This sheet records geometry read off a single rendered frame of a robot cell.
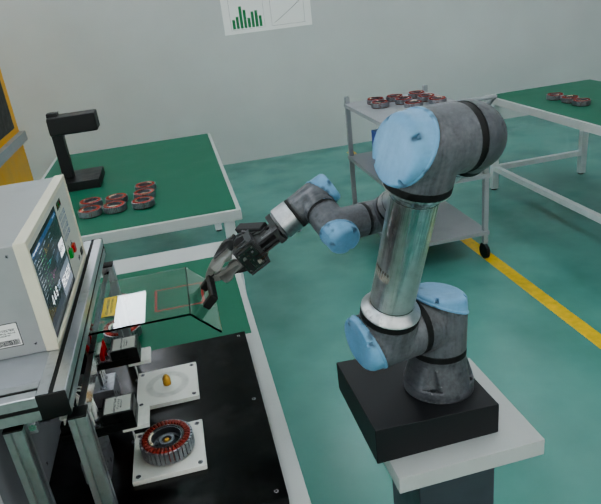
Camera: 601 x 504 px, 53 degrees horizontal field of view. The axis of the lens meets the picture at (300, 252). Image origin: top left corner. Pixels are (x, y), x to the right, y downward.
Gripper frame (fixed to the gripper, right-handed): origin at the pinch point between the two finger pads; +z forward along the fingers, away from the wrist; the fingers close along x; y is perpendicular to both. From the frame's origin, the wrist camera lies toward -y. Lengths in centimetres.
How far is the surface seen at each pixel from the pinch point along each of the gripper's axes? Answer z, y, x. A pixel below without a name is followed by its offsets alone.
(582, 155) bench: -224, -290, 234
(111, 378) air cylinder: 36.0, -1.8, 6.0
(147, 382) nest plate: 31.3, -3.2, 13.5
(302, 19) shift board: -135, -509, 45
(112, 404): 27.5, 23.3, -0.4
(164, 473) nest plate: 27.8, 30.7, 15.4
